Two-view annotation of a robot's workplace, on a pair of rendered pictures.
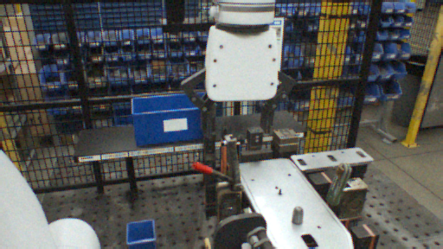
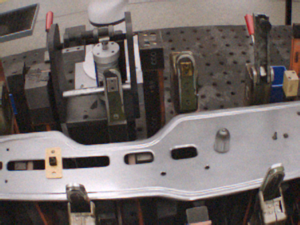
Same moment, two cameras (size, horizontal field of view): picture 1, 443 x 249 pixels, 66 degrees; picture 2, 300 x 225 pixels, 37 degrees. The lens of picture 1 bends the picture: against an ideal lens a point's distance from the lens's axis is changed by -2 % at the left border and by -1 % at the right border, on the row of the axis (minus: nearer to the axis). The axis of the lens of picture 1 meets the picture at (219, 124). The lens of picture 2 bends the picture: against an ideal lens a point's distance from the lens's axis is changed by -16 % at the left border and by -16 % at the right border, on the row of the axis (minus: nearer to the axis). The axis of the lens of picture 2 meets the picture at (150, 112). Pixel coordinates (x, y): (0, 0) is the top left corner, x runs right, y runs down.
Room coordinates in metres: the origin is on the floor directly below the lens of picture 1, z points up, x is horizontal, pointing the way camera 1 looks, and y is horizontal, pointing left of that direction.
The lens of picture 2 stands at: (0.72, -0.89, 1.75)
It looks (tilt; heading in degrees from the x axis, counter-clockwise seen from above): 44 degrees down; 100
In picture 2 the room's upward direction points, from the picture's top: 4 degrees counter-clockwise
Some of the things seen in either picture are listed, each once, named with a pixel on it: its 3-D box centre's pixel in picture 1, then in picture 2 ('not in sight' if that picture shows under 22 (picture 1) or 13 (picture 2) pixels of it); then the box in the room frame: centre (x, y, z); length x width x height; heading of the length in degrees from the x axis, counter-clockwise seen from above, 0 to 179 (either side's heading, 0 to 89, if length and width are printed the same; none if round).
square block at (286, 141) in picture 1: (282, 172); not in sight; (1.16, -0.25, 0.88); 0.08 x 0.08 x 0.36; 13
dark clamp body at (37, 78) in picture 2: not in sight; (51, 132); (0.33, -0.11, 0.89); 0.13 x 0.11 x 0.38; 103
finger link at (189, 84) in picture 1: (208, 81); not in sight; (0.47, 0.02, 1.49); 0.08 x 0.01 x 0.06; 101
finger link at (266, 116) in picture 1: (273, 111); not in sight; (0.49, -0.08, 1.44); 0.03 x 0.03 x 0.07; 11
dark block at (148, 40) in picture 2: not in sight; (155, 110); (0.58, -0.03, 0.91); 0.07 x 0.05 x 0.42; 103
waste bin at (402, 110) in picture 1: (417, 91); not in sight; (3.51, -2.17, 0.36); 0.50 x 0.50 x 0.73
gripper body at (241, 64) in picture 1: (240, 58); not in sight; (0.48, -0.03, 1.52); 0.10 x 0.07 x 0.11; 101
